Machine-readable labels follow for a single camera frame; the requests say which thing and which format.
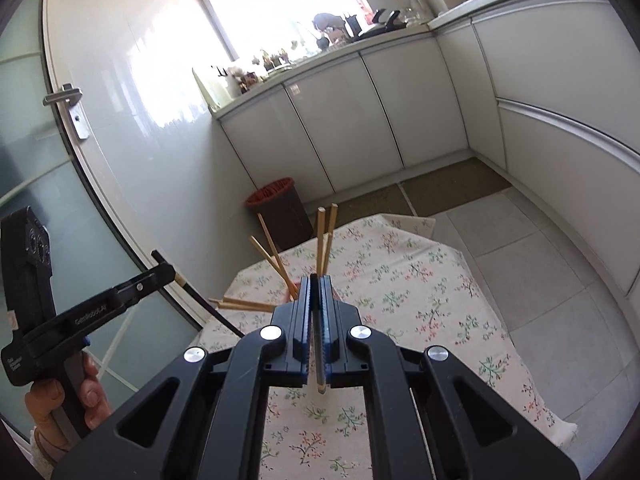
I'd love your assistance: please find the bamboo chopstick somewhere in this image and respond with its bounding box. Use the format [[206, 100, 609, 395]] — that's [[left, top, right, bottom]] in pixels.
[[208, 297, 276, 310], [216, 301, 276, 313], [258, 214, 298, 299], [320, 203, 338, 276], [250, 236, 298, 299]]

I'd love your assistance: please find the black chopstick gold band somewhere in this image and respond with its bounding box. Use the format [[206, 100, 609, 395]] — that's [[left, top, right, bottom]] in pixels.
[[158, 271, 245, 338]]

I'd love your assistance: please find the person's left hand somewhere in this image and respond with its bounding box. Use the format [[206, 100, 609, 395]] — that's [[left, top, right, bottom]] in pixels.
[[24, 351, 114, 451]]

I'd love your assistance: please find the floral tablecloth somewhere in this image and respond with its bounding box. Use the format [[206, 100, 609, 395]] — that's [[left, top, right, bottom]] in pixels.
[[196, 214, 577, 479]]

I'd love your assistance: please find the dark bin red liner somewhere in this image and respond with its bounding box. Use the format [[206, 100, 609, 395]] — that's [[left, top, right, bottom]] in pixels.
[[244, 177, 314, 252]]

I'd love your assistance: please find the glass sliding door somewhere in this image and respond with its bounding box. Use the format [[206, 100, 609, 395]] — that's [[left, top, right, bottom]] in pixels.
[[1, 0, 196, 408]]

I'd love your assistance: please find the dark floor mat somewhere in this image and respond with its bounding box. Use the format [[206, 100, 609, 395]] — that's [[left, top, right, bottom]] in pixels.
[[304, 156, 514, 219]]

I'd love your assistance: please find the metal door handle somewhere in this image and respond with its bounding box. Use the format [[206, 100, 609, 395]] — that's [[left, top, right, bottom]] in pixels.
[[42, 84, 92, 141]]

